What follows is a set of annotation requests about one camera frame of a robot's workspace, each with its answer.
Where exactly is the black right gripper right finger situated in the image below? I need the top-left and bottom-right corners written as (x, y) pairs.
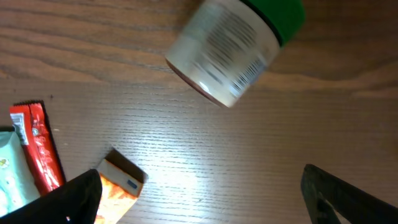
top-left (300, 164), bottom-right (397, 224)

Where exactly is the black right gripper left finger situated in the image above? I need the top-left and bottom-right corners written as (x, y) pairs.
top-left (1, 169), bottom-right (102, 224)

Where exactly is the white teal wipes packet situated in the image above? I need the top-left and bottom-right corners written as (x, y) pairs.
top-left (0, 132), bottom-right (40, 217)

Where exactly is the red snack stick packet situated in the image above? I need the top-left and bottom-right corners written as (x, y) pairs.
top-left (9, 100), bottom-right (66, 196)

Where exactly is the green lid cream jar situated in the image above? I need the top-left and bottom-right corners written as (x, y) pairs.
top-left (165, 0), bottom-right (305, 108)

